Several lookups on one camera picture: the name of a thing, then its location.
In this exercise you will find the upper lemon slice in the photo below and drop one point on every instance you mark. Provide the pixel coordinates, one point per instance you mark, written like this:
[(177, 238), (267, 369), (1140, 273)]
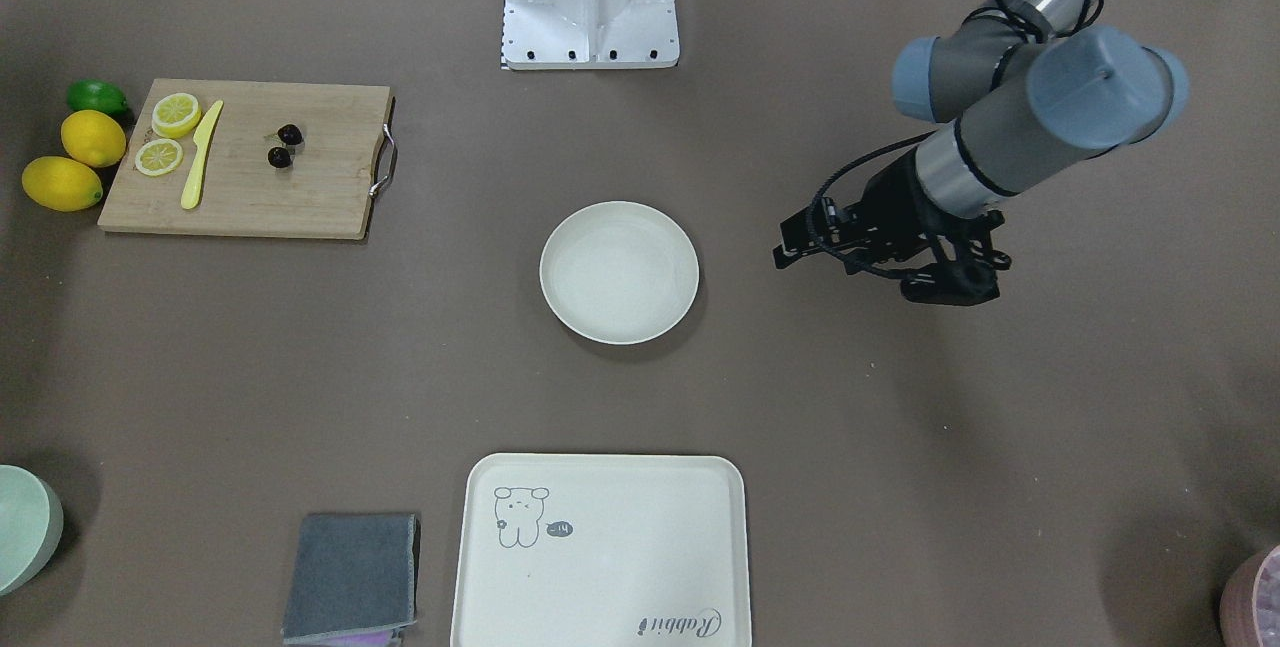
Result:
[(176, 115)]

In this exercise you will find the dark red cherry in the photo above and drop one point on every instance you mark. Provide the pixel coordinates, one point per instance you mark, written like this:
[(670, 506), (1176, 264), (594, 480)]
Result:
[(289, 136), (280, 157)]

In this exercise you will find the bamboo cutting board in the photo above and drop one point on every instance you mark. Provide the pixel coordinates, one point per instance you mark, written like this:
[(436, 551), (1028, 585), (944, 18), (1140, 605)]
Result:
[(346, 159)]

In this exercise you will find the pink ice bucket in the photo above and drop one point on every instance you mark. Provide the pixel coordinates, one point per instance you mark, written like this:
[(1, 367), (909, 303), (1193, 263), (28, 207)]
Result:
[(1249, 604)]

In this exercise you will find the lower whole lemon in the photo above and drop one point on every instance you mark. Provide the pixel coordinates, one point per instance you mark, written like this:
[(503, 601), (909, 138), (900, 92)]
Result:
[(94, 138)]

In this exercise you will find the lemon slice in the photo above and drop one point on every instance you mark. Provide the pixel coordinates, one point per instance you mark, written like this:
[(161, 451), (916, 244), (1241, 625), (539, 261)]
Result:
[(176, 115), (159, 157)]

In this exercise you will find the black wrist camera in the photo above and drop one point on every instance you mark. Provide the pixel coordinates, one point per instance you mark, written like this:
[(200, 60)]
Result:
[(966, 262)]

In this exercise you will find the lower dark red cherry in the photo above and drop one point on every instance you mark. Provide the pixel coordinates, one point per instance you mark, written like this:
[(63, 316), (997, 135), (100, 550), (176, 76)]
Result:
[(280, 157)]

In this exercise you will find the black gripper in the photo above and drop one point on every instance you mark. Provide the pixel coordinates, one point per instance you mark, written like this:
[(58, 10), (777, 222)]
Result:
[(893, 203)]

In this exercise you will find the white rabbit tray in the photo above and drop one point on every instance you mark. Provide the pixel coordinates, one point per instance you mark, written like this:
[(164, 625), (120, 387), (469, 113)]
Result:
[(603, 550)]

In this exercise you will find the upper whole lemon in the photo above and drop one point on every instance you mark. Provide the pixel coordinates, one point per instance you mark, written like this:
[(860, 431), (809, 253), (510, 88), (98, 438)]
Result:
[(62, 184)]

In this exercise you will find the yellow plastic knife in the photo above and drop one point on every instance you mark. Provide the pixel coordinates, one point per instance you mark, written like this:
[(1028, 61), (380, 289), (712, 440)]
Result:
[(193, 189)]

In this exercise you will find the mint green bowl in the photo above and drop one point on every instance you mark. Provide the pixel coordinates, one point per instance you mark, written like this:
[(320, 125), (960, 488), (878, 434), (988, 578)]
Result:
[(32, 520)]

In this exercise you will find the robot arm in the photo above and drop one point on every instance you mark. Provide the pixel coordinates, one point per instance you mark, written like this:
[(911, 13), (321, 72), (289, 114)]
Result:
[(1020, 91)]

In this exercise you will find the upper dark red cherry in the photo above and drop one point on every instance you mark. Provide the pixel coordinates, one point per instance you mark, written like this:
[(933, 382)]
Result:
[(289, 136)]

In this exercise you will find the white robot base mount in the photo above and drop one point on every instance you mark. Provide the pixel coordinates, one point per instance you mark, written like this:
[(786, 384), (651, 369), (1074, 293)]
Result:
[(589, 35)]

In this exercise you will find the green lime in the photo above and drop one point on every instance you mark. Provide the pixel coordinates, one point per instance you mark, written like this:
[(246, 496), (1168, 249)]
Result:
[(97, 95)]

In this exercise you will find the beige round plate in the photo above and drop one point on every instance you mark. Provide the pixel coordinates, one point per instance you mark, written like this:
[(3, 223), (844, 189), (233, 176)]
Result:
[(619, 273)]

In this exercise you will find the lower lemon slice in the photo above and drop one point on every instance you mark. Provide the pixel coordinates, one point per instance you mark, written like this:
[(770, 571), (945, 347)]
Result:
[(159, 157)]

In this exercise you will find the grey folded cloth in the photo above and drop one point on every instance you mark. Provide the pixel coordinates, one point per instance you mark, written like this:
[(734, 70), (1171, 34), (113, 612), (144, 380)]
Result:
[(354, 580)]

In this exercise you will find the whole lemon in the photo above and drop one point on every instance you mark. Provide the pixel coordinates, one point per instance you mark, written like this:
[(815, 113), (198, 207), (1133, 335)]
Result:
[(62, 184), (94, 138)]

